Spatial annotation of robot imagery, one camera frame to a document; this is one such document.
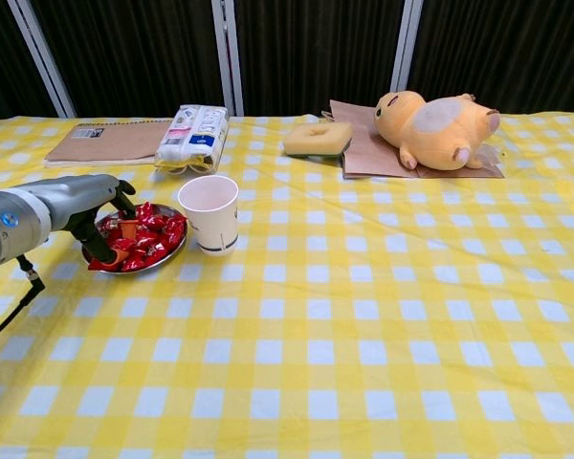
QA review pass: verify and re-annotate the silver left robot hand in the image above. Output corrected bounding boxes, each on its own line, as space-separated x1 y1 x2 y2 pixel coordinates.
45 174 140 266

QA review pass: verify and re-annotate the white paper cup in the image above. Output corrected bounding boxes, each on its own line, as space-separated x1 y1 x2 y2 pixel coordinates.
177 175 240 255

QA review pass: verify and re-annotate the brown spiral notebook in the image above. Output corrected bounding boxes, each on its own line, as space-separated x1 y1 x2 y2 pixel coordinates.
43 119 174 169

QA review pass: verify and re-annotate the round steel plate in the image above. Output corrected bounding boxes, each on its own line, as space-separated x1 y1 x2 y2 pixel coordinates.
80 203 189 274

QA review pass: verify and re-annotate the white plastic-wrapped pack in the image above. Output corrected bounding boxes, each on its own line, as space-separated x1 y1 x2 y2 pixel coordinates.
153 103 230 174

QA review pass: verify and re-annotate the yellow sponge with hole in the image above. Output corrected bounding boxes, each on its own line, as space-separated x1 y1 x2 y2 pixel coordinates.
282 121 354 158

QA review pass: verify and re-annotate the yellow checkered tablecloth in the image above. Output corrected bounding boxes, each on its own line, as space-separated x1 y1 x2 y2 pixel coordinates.
0 110 574 459

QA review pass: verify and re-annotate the brown paper bag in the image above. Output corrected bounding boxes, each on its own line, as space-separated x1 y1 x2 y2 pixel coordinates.
320 98 505 181

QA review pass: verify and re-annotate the yellow plush toy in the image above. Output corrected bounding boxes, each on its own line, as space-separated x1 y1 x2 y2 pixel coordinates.
373 90 502 171

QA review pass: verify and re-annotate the clear plastic wrapper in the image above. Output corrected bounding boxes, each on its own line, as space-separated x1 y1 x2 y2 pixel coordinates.
473 142 503 169

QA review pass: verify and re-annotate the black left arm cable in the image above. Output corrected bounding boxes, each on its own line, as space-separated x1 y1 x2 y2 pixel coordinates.
0 254 47 346

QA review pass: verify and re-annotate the white frame post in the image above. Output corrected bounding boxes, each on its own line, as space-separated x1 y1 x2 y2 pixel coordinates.
390 0 425 92
7 0 77 119
211 0 245 118

